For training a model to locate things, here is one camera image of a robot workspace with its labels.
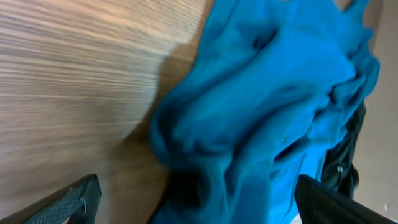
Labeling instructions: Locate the black polo shirt right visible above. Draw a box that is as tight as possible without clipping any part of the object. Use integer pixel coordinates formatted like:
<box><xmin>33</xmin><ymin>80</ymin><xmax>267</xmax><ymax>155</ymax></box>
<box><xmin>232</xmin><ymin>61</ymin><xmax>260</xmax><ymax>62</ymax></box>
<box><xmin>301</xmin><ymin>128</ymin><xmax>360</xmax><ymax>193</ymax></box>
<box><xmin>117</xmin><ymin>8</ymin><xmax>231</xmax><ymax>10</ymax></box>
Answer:
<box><xmin>321</xmin><ymin>102</ymin><xmax>366</xmax><ymax>198</ymax></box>

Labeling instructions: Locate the blue polo shirt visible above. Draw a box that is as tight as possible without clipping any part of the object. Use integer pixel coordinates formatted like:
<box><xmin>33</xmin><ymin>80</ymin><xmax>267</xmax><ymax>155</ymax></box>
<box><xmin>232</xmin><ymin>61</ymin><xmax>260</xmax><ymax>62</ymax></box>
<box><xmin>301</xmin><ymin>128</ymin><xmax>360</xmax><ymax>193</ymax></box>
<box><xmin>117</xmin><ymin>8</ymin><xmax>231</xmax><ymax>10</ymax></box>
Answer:
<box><xmin>150</xmin><ymin>0</ymin><xmax>379</xmax><ymax>223</ymax></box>

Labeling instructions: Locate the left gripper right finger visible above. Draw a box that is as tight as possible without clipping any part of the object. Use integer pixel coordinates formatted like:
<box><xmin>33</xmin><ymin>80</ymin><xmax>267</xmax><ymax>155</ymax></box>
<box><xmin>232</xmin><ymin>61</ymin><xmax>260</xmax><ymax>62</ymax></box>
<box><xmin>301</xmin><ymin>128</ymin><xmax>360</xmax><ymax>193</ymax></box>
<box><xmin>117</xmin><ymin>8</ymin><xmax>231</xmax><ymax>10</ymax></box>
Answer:
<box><xmin>294</xmin><ymin>174</ymin><xmax>396</xmax><ymax>224</ymax></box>

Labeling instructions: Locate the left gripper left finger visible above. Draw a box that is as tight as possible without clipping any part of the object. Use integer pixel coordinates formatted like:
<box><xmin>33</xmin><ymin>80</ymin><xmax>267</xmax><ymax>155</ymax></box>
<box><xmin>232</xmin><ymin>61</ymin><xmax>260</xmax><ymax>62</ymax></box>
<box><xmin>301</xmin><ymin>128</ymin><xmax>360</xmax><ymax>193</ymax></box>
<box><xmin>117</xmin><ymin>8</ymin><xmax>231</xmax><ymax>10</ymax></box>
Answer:
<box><xmin>1</xmin><ymin>174</ymin><xmax>102</xmax><ymax>224</ymax></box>

